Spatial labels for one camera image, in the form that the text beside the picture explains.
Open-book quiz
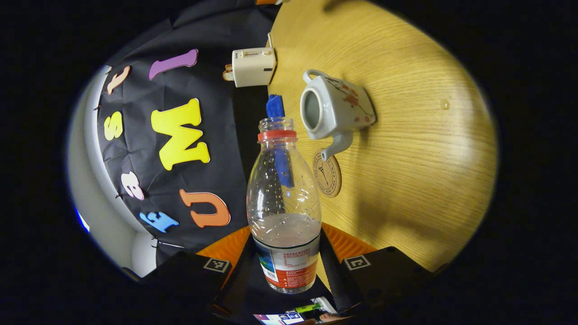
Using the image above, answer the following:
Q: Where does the computer monitor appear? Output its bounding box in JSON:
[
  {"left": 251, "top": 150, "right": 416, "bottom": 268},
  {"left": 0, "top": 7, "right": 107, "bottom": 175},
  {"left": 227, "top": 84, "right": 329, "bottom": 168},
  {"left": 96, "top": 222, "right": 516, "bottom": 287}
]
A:
[{"left": 254, "top": 312, "right": 306, "bottom": 325}]

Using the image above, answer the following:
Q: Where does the blue towel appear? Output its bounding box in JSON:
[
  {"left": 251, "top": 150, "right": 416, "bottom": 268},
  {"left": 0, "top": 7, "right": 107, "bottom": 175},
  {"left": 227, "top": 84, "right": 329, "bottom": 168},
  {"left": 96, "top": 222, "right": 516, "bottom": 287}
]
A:
[{"left": 266, "top": 94, "right": 295, "bottom": 188}]

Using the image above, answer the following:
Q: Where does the round cork coaster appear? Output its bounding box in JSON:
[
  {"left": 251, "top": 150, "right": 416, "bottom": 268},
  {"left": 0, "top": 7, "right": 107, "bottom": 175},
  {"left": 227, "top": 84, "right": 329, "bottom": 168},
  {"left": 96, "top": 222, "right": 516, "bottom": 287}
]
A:
[{"left": 313, "top": 149, "right": 342, "bottom": 198}]

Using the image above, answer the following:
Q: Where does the white floral teacup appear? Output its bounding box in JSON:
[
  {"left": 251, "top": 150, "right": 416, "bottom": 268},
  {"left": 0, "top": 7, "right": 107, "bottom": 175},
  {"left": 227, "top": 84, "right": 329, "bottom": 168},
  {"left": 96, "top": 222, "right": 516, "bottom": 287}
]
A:
[{"left": 300, "top": 69, "right": 377, "bottom": 162}]

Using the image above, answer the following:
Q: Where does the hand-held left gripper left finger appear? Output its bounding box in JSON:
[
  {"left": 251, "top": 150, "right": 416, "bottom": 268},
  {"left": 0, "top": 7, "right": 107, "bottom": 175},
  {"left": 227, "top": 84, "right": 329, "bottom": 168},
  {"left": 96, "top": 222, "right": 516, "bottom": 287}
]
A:
[{"left": 138, "top": 225, "right": 271, "bottom": 319}]

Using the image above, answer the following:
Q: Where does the clear plastic water bottle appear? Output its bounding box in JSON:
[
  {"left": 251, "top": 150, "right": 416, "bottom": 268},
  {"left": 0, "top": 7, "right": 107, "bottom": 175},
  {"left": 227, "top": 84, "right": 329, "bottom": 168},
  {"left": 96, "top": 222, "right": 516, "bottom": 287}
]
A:
[{"left": 246, "top": 117, "right": 322, "bottom": 294}]

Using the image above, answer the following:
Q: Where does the black backdrop cloth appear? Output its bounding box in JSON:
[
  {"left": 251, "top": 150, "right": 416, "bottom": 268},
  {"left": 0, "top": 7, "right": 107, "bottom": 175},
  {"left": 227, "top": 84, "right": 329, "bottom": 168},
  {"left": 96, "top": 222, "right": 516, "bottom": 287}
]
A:
[{"left": 97, "top": 0, "right": 280, "bottom": 267}]

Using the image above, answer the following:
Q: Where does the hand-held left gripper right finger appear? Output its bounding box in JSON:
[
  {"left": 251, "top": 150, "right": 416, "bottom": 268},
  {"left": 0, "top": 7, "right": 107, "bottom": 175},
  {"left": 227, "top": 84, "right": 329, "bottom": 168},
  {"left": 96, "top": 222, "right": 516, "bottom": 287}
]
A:
[{"left": 316, "top": 223, "right": 436, "bottom": 314}]

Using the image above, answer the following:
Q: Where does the white toaster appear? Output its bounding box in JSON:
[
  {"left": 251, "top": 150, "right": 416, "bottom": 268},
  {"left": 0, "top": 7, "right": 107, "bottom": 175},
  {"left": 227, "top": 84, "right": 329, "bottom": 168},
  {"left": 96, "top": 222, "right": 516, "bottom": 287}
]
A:
[{"left": 232, "top": 47, "right": 277, "bottom": 88}]

